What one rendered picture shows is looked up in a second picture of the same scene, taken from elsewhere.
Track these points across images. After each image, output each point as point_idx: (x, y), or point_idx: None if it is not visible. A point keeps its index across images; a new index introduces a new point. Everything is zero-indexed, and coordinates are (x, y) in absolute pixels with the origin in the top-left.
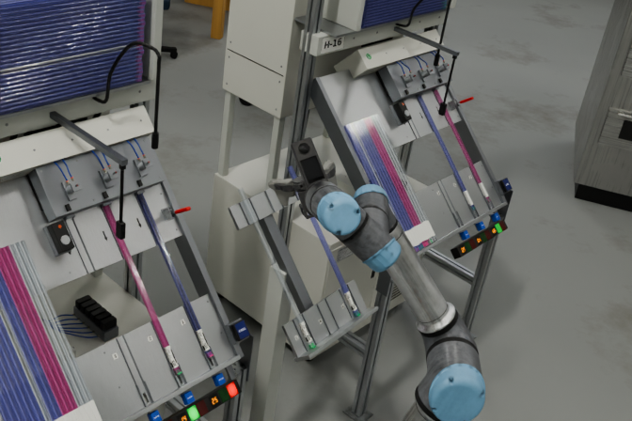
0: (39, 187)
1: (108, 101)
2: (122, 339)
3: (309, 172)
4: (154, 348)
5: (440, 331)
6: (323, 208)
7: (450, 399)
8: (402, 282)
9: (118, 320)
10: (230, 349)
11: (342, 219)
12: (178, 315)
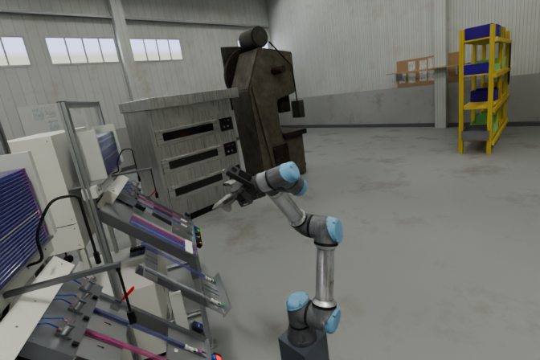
0: (40, 351)
1: (33, 265)
2: None
3: (245, 177)
4: None
5: (305, 218)
6: (287, 171)
7: (337, 231)
8: (290, 206)
9: None
10: (200, 341)
11: (296, 170)
12: (171, 349)
